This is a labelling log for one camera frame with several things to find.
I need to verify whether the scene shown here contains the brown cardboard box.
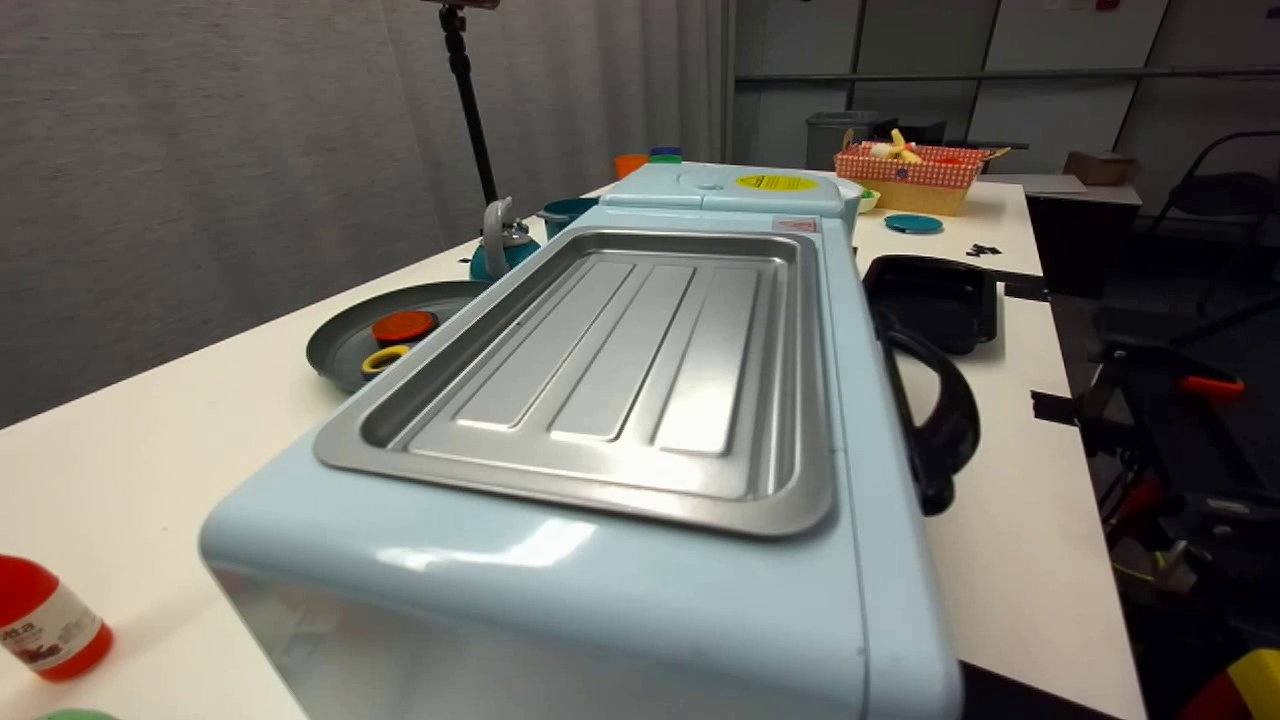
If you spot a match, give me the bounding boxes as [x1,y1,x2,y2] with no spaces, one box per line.
[1062,150,1142,193]

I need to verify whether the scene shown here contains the yellow container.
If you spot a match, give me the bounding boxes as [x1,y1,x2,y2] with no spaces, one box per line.
[872,181,976,221]

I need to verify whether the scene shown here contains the black chair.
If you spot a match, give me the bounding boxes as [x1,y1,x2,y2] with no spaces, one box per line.
[1146,124,1280,251]

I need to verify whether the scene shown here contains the dark grey round plate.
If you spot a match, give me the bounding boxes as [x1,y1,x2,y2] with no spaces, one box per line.
[303,280,486,399]

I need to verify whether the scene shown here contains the orange pink basket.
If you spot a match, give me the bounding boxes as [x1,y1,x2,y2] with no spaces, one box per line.
[833,137,992,193]

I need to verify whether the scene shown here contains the orange red toy disc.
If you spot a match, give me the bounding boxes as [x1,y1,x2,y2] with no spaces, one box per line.
[367,307,442,350]

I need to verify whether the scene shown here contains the small light blue appliance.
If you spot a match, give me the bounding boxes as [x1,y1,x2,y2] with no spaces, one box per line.
[593,159,868,233]

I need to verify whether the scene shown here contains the yellow toy banana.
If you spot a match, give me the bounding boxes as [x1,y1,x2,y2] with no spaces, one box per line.
[885,124,927,169]

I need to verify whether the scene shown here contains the black tripod pole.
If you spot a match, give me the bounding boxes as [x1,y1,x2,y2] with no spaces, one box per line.
[437,0,504,210]

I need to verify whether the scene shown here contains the teal round lid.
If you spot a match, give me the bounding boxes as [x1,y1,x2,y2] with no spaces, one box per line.
[879,212,948,241]

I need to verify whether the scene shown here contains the red handled clamp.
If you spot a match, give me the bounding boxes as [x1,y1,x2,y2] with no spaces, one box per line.
[1177,371,1251,410]

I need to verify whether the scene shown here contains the yellow and red object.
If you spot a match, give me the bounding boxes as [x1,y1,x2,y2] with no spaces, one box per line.
[1177,645,1280,720]

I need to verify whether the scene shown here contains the grey metal baking tray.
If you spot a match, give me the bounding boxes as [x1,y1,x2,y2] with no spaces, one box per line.
[313,225,840,545]

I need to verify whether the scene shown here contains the yellow toy ring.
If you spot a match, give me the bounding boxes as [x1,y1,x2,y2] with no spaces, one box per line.
[357,342,415,380]

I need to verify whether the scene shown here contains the black frying pan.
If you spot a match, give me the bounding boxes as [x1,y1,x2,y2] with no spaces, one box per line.
[860,251,1055,359]

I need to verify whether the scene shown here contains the white grey toy figure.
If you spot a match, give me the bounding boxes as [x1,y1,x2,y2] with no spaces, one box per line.
[479,193,530,263]

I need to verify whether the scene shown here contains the red bottle with white label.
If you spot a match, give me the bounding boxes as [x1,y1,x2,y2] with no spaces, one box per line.
[0,547,121,683]

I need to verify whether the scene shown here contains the black oven door handle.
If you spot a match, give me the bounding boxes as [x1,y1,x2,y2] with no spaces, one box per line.
[876,315,985,522]

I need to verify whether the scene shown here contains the teal bowl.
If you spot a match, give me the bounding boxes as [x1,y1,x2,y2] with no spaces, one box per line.
[467,233,549,288]

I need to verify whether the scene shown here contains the light blue toaster oven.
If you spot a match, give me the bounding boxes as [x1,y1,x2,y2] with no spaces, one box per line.
[195,216,967,720]

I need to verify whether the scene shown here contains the teal cup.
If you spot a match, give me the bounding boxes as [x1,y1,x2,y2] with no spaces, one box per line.
[538,197,607,246]

